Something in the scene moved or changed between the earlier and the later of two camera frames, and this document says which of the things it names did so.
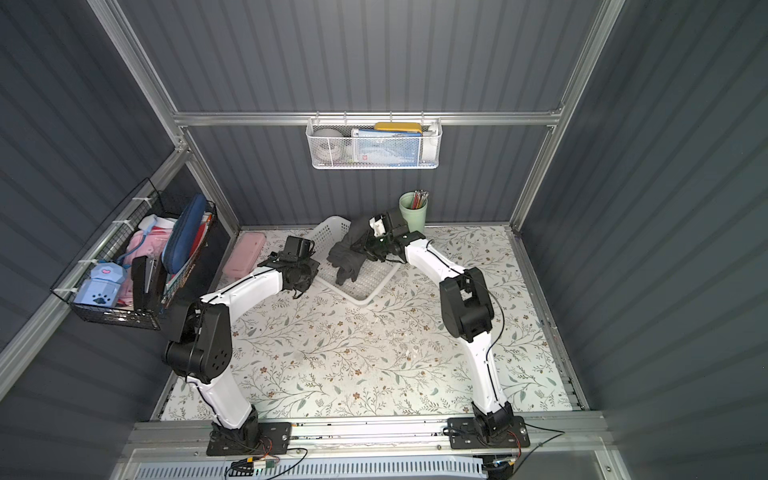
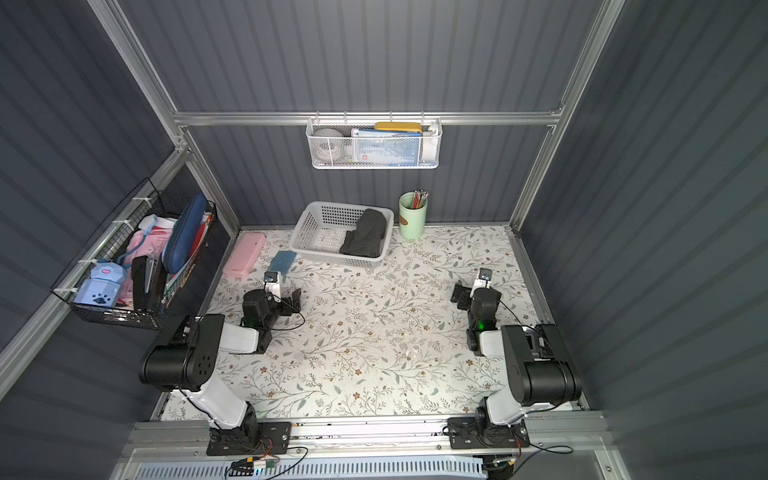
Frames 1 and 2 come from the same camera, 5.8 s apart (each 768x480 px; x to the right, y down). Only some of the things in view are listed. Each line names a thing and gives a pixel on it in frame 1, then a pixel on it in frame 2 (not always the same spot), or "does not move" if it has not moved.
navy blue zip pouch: [181, 231] does not move
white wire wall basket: [373, 143] does not move
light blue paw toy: [103, 286] does not move
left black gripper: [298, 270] → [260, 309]
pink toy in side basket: [140, 243] does not move
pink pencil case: [244, 254] does not move
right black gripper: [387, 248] → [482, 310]
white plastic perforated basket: [373, 277] → [321, 229]
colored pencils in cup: [419, 198] does not move
